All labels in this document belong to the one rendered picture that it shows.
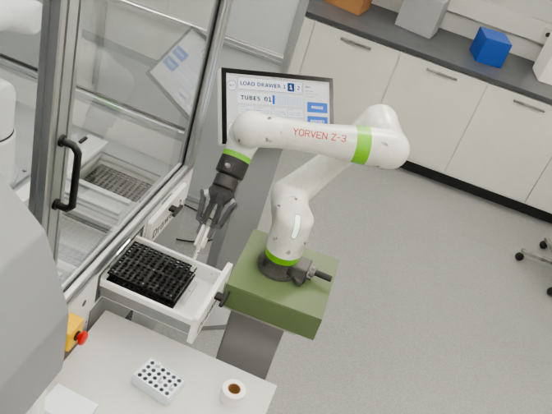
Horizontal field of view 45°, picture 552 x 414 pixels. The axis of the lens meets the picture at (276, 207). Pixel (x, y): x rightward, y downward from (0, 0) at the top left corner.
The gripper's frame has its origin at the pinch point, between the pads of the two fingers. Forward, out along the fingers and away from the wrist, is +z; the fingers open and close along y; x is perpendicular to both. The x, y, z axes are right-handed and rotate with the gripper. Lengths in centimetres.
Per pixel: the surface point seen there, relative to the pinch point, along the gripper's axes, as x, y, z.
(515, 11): 273, 62, -241
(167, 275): 0.0, -5.8, 15.3
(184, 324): -6.0, 7.3, 26.2
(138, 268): -2.6, -14.4, 16.5
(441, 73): 240, 31, -167
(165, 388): -14.5, 12.0, 43.2
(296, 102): 68, -8, -69
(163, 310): -8.0, 0.1, 24.5
